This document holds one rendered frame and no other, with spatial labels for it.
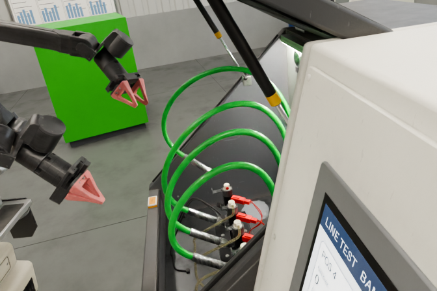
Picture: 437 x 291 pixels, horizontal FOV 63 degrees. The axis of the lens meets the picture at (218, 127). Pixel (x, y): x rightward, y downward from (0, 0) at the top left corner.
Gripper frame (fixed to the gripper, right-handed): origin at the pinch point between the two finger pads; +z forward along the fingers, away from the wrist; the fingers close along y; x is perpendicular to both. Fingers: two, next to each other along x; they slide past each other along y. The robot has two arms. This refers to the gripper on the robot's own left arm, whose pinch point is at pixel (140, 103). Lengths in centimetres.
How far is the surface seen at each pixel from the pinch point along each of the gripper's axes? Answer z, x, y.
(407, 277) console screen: 50, -50, -56
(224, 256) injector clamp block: 48.3, 3.3, -8.9
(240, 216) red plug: 43.2, -7.0, -6.6
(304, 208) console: 45, -39, -40
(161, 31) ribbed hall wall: -289, 223, 509
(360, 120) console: 40, -53, -47
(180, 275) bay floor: 46, 26, -4
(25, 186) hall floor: -93, 249, 116
